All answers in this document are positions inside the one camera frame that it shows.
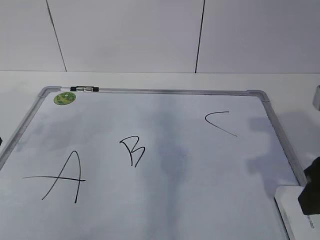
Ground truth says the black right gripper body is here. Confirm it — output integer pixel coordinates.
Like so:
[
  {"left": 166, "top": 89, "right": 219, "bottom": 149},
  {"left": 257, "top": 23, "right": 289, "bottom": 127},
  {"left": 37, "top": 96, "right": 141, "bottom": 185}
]
[{"left": 298, "top": 157, "right": 320, "bottom": 215}]

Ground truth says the white rectangular board eraser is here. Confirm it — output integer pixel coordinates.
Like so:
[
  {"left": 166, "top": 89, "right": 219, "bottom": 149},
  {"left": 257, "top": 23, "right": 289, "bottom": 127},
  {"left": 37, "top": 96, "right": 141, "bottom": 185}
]
[{"left": 274, "top": 185, "right": 320, "bottom": 240}]

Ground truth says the black and silver marker clip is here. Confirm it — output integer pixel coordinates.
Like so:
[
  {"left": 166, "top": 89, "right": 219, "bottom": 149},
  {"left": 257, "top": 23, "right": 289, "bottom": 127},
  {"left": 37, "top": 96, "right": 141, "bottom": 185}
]
[{"left": 70, "top": 86, "right": 99, "bottom": 92}]

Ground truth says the white board with grey frame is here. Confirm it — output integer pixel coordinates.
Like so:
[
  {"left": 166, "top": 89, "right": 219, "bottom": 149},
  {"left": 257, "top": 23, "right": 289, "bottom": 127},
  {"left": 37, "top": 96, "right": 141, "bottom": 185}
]
[{"left": 0, "top": 87, "right": 301, "bottom": 240}]

